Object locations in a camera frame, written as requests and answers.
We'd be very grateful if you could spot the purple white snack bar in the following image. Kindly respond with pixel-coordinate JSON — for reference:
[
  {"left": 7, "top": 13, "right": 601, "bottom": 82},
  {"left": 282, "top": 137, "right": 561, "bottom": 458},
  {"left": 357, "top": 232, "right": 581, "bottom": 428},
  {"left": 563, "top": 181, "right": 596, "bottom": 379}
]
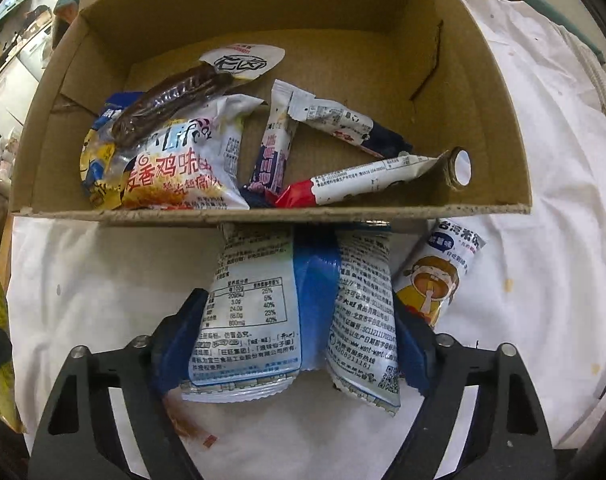
[
  {"left": 289, "top": 87, "right": 415, "bottom": 159},
  {"left": 246, "top": 79, "right": 300, "bottom": 197}
]

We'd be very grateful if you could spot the dark blue snack packet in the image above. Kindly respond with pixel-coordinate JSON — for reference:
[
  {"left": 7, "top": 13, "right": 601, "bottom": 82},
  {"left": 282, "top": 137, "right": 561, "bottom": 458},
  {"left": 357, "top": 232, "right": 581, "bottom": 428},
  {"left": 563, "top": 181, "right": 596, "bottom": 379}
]
[{"left": 97, "top": 91, "right": 150, "bottom": 127}]

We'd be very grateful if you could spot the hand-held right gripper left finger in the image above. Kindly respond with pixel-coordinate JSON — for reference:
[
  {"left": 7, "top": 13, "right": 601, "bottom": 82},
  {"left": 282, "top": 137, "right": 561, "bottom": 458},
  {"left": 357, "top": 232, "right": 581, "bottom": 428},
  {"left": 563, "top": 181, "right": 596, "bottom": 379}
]
[{"left": 28, "top": 287, "right": 208, "bottom": 480}]

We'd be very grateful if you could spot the red white snack bar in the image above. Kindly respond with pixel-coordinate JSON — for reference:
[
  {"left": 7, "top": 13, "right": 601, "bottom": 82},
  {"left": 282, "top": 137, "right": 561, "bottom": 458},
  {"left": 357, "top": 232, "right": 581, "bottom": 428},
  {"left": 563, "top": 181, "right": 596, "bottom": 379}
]
[{"left": 274, "top": 153, "right": 454, "bottom": 210}]

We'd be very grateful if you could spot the dark sausage packet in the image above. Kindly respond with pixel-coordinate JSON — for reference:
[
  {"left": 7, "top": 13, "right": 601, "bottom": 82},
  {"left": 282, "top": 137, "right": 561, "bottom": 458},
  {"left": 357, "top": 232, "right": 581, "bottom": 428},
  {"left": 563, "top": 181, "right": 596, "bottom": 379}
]
[{"left": 111, "top": 44, "right": 288, "bottom": 144}]

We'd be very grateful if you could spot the brown wrapper piece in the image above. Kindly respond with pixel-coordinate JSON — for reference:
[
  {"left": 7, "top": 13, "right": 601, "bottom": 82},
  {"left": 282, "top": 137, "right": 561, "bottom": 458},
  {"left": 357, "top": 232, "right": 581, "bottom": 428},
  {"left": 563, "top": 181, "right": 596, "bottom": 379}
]
[{"left": 165, "top": 394, "right": 220, "bottom": 452}]

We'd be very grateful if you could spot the white red chip packet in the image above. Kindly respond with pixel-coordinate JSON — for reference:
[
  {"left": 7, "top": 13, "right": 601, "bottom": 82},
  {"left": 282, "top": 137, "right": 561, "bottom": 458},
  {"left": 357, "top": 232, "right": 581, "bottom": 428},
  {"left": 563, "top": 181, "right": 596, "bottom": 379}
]
[{"left": 118, "top": 94, "right": 264, "bottom": 211}]

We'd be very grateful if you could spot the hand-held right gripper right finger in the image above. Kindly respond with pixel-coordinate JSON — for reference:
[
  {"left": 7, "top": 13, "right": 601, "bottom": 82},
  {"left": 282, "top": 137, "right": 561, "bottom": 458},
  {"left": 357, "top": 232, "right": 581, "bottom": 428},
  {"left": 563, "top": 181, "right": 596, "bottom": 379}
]
[{"left": 383, "top": 300, "right": 558, "bottom": 480}]

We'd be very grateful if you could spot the yellow snack packet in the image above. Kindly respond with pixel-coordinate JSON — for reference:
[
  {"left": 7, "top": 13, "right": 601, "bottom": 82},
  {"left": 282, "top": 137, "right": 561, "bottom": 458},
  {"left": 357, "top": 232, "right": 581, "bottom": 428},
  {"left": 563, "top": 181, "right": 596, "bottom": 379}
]
[{"left": 79, "top": 121, "right": 130, "bottom": 211}]

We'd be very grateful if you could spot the cartoon face rice roll packet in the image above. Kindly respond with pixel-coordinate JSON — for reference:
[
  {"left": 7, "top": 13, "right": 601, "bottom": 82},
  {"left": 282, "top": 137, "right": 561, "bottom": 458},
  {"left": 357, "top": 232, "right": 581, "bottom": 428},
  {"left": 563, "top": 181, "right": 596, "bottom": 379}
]
[{"left": 391, "top": 218, "right": 486, "bottom": 332}]

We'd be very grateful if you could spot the blue white snack packet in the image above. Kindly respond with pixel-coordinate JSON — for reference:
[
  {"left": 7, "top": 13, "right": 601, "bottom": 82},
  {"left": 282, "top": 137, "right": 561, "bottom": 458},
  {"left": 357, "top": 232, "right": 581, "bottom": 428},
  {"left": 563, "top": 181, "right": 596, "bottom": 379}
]
[{"left": 180, "top": 222, "right": 402, "bottom": 417}]

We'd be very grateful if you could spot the brown cardboard box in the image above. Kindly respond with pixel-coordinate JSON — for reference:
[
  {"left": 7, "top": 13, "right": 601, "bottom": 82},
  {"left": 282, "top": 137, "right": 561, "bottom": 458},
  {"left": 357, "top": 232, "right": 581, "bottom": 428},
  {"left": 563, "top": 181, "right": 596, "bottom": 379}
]
[{"left": 9, "top": 0, "right": 532, "bottom": 227}]

